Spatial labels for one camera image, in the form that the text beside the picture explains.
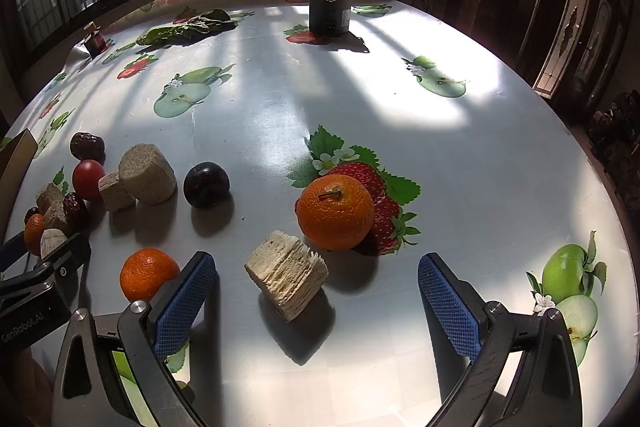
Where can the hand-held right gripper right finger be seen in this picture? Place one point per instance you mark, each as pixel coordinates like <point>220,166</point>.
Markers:
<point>447,307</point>

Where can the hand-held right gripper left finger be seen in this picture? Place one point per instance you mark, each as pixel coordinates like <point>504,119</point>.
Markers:
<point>184,304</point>

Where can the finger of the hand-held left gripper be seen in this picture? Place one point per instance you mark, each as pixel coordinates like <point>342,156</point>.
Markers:
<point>65,257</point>
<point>10,253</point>

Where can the small orange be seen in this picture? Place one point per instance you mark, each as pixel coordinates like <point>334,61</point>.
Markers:
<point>34,234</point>
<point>145,276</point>

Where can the dried red date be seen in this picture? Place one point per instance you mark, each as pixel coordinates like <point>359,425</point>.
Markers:
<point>31,214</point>
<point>86,146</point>
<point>76,209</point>

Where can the red tomato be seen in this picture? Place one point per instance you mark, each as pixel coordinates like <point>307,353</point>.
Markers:
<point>88,180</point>

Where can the ridged beige fibrous chunk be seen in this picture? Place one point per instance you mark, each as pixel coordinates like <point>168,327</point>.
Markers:
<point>287,274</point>

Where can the large round beige fibrous chunk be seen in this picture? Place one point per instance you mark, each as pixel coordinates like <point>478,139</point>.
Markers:
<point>149,174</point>

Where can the dark purple plum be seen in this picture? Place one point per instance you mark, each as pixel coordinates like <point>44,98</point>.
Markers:
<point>206,185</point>

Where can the large orange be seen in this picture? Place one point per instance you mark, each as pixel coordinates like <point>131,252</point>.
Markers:
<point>335,213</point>

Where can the small dark jar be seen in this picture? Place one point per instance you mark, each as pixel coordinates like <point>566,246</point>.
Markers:
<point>96,43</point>

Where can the fruit print tablecloth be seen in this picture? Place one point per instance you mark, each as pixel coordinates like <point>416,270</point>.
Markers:
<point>300,107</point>

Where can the tan thread spool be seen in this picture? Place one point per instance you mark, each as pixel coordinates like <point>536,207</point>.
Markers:
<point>90,26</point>

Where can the dark lumpy object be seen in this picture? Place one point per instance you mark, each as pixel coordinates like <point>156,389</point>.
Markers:
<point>616,122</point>

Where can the green leafy vegetable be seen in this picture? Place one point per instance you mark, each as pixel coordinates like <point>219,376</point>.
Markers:
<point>187,28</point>

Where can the wooden glass panel door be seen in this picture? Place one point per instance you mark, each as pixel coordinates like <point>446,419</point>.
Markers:
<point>575,32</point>

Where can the black cup on table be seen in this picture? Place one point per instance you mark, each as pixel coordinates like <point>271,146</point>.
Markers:
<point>327,12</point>

